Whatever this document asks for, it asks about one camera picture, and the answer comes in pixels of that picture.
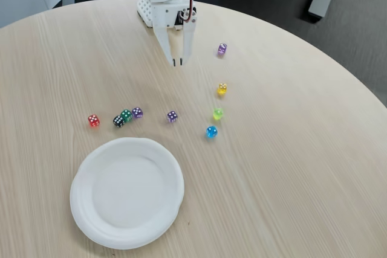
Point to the pale purple translucent die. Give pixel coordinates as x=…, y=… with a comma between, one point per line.
x=222, y=49

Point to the yellow translucent die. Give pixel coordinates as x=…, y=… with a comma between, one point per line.
x=222, y=89

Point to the red die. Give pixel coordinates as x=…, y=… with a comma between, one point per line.
x=94, y=121

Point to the blue translucent die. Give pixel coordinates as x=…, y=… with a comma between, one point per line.
x=211, y=132

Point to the lime green translucent die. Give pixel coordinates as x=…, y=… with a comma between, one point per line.
x=218, y=114

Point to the white paper plate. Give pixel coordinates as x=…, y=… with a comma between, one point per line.
x=127, y=194

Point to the black die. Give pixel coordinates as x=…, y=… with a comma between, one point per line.
x=118, y=121

